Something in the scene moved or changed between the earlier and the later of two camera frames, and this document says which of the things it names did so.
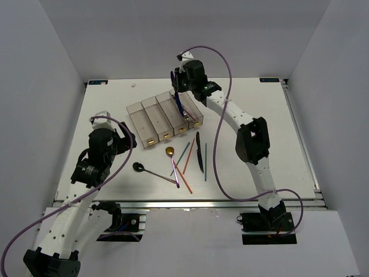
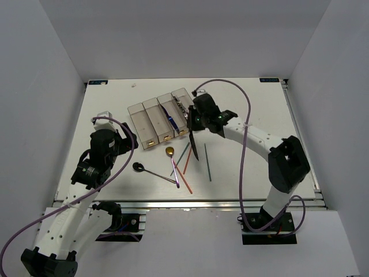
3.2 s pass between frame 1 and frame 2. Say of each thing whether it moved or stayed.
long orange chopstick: stayed
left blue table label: stayed
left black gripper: stayed
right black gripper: moved
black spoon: stayed
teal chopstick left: stayed
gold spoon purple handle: stayed
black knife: moved
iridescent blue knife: moved
